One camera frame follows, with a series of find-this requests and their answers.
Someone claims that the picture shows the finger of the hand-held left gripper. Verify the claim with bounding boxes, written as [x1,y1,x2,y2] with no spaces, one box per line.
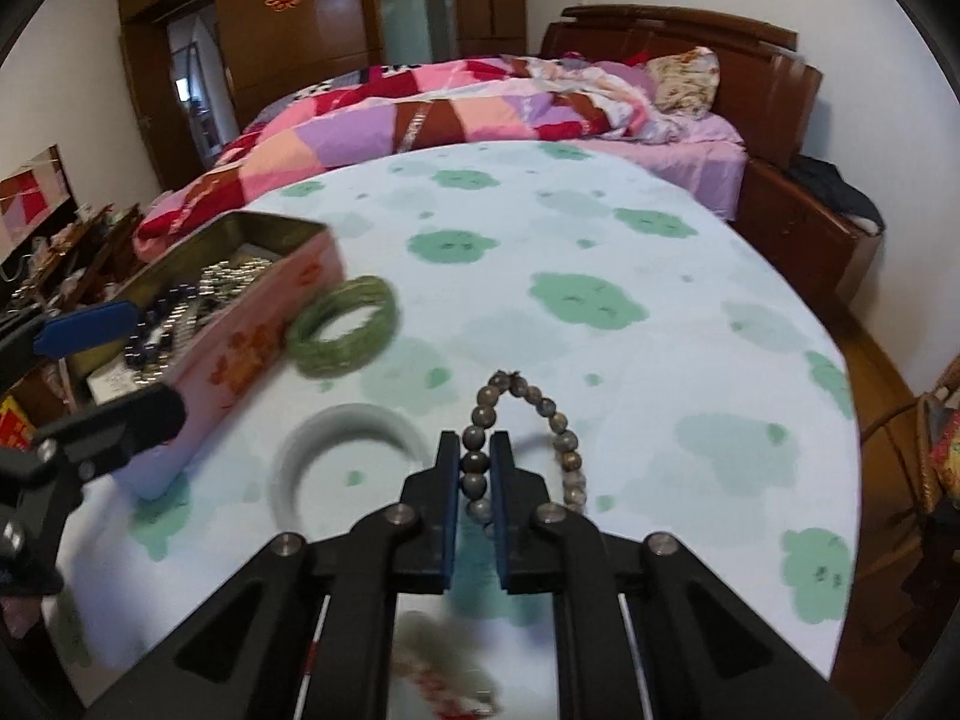
[30,384,188,481]
[0,300,140,370]

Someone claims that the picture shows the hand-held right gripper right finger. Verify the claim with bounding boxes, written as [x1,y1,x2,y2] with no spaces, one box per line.
[491,431,863,720]

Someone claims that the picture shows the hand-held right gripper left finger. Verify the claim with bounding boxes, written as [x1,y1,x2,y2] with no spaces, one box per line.
[86,431,462,720]

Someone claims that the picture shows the dark blue bead bracelet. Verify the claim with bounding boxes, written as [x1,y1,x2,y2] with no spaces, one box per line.
[124,281,203,374]

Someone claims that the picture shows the brown bead bracelet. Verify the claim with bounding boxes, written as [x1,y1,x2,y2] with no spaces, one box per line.
[459,369,587,541]

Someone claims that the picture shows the pink metal tin box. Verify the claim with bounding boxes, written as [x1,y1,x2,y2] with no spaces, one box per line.
[56,211,346,502]

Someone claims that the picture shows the silver metal watch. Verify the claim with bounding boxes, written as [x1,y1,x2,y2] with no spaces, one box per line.
[169,255,275,325]

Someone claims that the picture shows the printed paper sheet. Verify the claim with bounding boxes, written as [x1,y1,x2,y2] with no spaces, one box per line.
[84,364,151,410]

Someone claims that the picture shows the cluttered wooden cabinet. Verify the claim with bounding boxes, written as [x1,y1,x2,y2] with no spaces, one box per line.
[0,202,145,421]

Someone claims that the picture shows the red box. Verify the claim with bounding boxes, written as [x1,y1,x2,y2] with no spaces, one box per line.
[0,397,35,452]

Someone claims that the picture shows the white bangle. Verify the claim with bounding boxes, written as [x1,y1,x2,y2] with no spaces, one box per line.
[271,401,430,533]

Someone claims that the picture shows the dark green jade bangle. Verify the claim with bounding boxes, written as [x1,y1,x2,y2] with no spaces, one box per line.
[285,275,400,377]

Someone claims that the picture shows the green cloud print tablecloth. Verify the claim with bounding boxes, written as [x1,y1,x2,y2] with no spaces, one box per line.
[41,139,860,720]

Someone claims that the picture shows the patchwork pink quilt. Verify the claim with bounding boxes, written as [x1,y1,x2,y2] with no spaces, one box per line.
[133,52,653,256]

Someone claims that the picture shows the brown wooden wardrobe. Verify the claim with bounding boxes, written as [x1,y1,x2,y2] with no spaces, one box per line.
[116,0,526,173]

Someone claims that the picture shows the wooden nightstand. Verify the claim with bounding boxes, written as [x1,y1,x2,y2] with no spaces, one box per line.
[739,157,886,331]

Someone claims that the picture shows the bed with pink sheet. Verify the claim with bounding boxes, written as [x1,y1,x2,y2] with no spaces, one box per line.
[135,52,751,263]

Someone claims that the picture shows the wicker chair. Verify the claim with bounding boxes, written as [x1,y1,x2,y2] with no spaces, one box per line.
[859,352,960,533]

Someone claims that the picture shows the crumpled pink white blanket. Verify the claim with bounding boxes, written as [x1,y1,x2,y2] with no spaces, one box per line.
[525,52,721,145]

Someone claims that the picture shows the colourful patterned cushion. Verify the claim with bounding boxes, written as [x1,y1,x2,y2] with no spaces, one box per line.
[930,405,960,497]

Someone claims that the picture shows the dark clothes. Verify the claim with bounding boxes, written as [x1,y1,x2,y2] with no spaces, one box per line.
[787,154,886,235]

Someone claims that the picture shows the floral pillow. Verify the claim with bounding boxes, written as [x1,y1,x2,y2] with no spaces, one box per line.
[645,46,722,121]

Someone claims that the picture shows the wooden headboard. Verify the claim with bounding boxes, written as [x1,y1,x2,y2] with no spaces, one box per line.
[540,4,824,166]

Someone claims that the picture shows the red bead bracelet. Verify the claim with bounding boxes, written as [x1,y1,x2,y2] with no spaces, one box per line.
[394,652,481,713]

